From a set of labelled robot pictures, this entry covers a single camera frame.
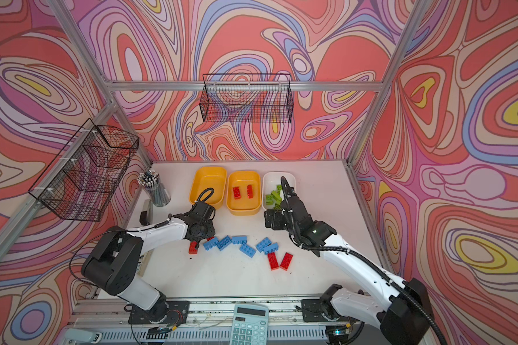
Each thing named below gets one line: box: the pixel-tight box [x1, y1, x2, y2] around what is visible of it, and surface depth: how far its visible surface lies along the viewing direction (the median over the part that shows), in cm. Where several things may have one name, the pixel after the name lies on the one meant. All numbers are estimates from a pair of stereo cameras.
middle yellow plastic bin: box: [225, 170, 262, 216], surface depth 106 cm
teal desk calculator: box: [229, 303, 270, 345], surface depth 70 cm
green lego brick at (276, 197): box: [270, 190, 283, 205], surface depth 103 cm
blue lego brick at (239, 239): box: [230, 235, 249, 245], surface depth 90 cm
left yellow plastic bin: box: [189, 166, 228, 209], surface depth 111 cm
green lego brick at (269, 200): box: [265, 194, 275, 205], surface depth 101 cm
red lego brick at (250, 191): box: [246, 184, 254, 200], surface depth 106 cm
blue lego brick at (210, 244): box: [202, 237, 218, 251], surface depth 90 cm
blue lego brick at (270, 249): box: [263, 242, 279, 256], surface depth 88 cm
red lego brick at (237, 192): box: [233, 186, 242, 200], surface depth 107 cm
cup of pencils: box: [137, 168, 172, 207], surface depth 95 cm
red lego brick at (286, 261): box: [279, 251, 294, 271], surface depth 85 cm
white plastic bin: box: [261, 171, 298, 210], surface depth 107 cm
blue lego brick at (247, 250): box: [239, 243, 257, 259], surface depth 88 cm
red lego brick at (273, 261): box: [267, 252, 280, 271], surface depth 85 cm
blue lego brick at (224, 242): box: [215, 235, 232, 251], surface depth 90 cm
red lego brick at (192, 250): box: [188, 240, 198, 255], surface depth 88 cm
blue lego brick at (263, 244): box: [255, 236, 272, 253], surface depth 90 cm
